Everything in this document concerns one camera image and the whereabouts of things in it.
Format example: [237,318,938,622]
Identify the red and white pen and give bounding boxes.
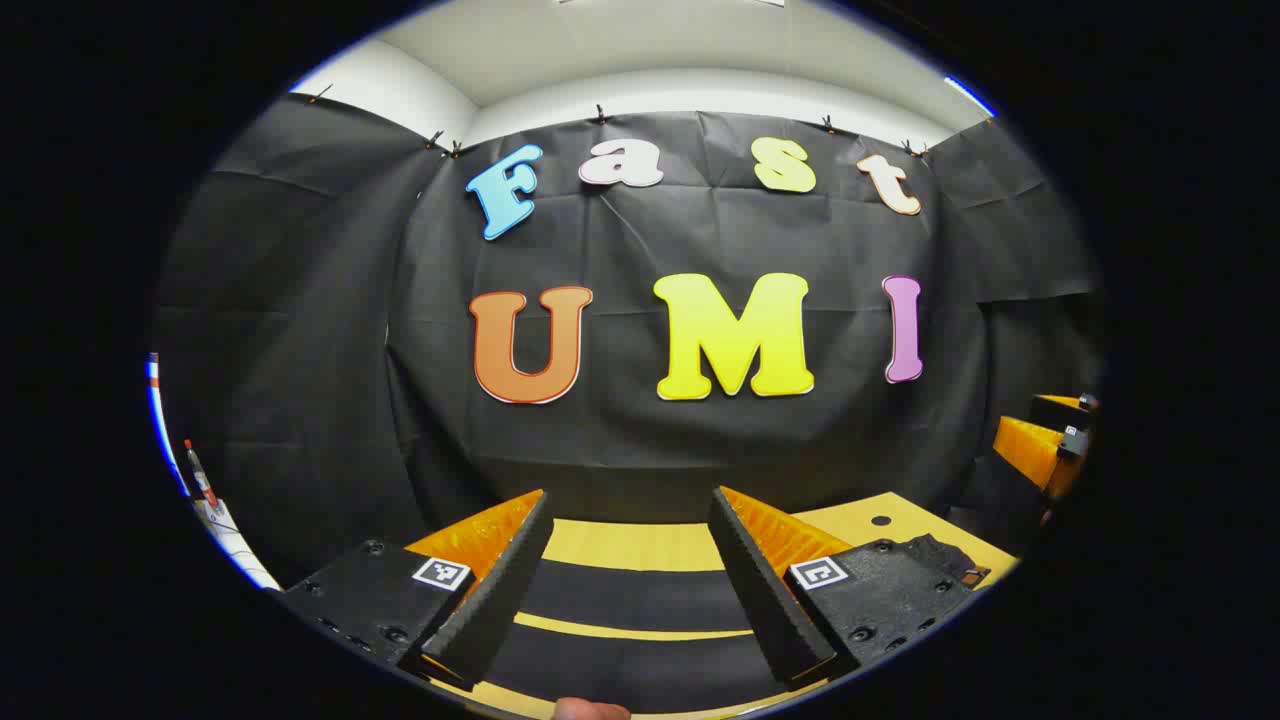
[183,438,218,508]

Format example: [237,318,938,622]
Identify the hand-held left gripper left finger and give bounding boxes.
[280,488,555,690]

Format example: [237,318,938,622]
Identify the dark grey jeans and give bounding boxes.
[440,533,993,713]

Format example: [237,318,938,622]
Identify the black backdrop cloth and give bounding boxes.
[155,95,1106,591]

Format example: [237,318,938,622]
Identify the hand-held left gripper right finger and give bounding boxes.
[707,486,977,688]

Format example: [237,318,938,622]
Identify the white printed sheet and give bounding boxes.
[195,498,283,591]

